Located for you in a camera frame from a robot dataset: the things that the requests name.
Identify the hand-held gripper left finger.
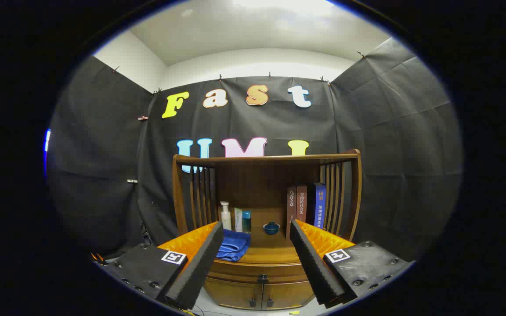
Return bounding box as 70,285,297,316
93,222,225,311

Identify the white pump bottle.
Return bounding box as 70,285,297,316
220,201,232,231

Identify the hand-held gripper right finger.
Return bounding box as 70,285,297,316
289,219,414,308

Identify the wooden countertop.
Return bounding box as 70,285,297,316
211,206,306,265

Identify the wooden cabinet door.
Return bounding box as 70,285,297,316
203,277,262,310
262,281,315,310

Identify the blue book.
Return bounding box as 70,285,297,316
307,183,326,229

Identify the wooden drawer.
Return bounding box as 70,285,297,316
206,262,313,285

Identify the wooden cabinet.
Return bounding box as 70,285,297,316
173,148,362,311

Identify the blue folded towel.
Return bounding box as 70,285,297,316
216,229,251,262

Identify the dark brown book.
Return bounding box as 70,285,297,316
286,186,297,240

